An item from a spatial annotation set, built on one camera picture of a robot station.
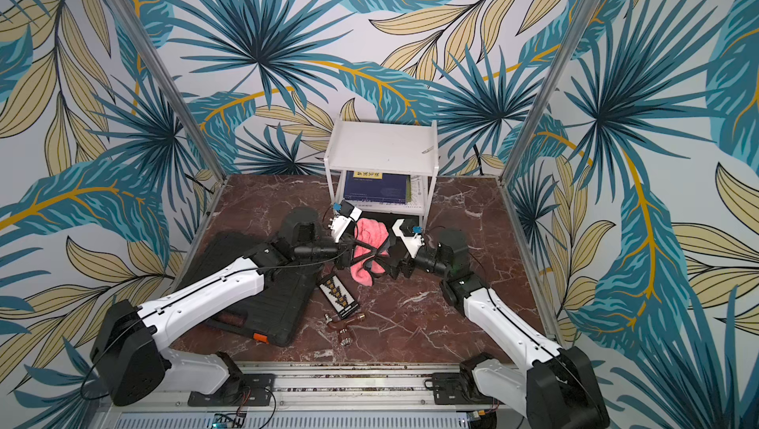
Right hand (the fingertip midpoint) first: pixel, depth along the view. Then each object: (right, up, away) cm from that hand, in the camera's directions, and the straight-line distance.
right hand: (385, 241), depth 76 cm
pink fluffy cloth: (-3, +2, -8) cm, 9 cm away
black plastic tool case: (-30, -20, +2) cm, 36 cm away
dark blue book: (0, +15, +14) cm, 21 cm away
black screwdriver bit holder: (-14, -18, +12) cm, 25 cm away
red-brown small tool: (-11, -26, +4) cm, 29 cm away
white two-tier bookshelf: (-1, +19, 0) cm, 19 cm away
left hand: (-3, -3, -6) cm, 7 cm away
